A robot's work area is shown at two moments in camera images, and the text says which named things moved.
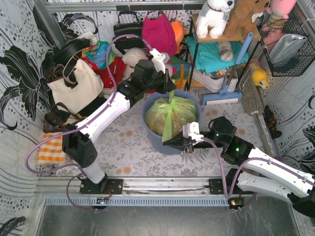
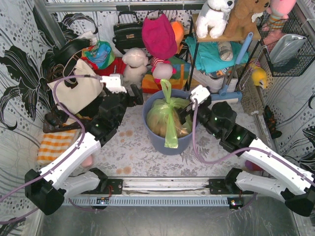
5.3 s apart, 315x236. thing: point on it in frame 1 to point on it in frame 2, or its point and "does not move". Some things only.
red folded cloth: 116,69 does not move
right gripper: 186,141 to 195,112
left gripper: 163,80 to 128,99
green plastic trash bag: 166,117 does not move
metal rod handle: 268,149 does not move
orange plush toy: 179,30 does not move
